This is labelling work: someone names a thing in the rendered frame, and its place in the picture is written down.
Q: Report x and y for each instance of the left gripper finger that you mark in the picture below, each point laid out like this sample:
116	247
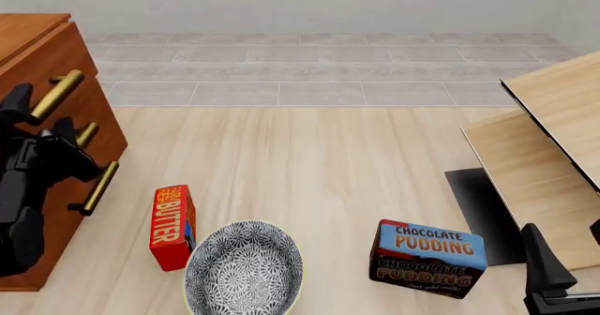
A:
16	102
64	128

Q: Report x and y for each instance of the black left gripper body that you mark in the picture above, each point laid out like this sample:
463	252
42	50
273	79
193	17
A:
42	160

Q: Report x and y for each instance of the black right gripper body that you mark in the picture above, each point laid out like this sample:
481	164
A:
558	304

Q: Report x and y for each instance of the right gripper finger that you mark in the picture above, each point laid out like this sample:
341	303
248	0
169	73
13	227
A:
595	232
544	258

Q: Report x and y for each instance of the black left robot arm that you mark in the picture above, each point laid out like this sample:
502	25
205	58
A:
19	223

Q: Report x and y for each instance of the wooden cabinet with drawers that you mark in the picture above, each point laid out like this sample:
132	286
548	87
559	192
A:
28	33

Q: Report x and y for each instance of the pale wooden slat tray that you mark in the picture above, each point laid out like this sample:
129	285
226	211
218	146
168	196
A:
529	174

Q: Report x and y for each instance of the chocolate pudding box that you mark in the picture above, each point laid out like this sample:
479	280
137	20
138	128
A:
429	258

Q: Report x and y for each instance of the red butter box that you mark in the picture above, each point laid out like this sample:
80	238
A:
166	223

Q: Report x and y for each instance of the black-and-white patterned bowl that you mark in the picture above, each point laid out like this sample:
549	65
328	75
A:
244	269

